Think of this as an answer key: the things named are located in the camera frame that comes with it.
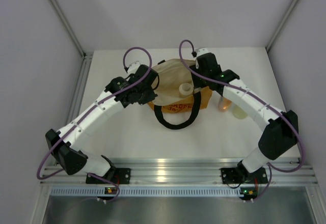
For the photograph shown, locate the perforated cable duct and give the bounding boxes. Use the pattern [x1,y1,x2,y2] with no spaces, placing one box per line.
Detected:
[50,186,257,197]

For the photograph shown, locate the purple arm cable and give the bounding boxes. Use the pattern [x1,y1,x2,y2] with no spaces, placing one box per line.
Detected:
[179,39,306,203]
[37,46,153,204]

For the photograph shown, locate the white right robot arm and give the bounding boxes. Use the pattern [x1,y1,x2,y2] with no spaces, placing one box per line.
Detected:
[190,48,298,182]

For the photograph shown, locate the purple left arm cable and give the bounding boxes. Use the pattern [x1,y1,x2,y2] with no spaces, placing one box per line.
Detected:
[37,46,153,204]

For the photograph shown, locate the tan canvas tote bag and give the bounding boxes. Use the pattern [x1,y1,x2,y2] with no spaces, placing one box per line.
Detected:
[148,59,212,130]

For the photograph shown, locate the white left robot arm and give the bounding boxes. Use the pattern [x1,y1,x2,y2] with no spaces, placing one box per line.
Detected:
[45,65,159,183]

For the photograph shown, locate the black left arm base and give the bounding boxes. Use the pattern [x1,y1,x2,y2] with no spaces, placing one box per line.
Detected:
[86,168,131,185]

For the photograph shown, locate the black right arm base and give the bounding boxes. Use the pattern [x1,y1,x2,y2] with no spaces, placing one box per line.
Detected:
[221,167,268,184]

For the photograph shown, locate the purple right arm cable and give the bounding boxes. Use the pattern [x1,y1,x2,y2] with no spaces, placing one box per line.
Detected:
[179,39,306,203]

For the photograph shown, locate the green pump bottle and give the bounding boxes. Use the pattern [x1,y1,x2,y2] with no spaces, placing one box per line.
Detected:
[232,105,248,120]

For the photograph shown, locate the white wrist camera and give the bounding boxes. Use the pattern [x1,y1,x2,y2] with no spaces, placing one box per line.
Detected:
[195,48,209,58]
[126,61,141,74]

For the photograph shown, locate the orange bottle pink cap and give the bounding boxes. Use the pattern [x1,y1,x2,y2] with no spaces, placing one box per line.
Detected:
[218,96,232,112]

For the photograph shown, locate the white bottle black cap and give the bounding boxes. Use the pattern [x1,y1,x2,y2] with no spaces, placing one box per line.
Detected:
[193,87,203,94]

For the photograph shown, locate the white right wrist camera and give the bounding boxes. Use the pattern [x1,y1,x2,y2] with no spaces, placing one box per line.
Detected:
[195,48,209,58]

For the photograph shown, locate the cream cylindrical bottle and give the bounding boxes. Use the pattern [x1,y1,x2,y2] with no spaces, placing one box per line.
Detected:
[179,82,194,98]

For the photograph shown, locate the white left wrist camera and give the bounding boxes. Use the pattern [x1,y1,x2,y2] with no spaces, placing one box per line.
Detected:
[126,61,141,74]

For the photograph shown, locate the aluminium frame rail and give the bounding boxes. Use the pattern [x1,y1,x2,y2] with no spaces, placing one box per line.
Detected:
[39,157,318,187]

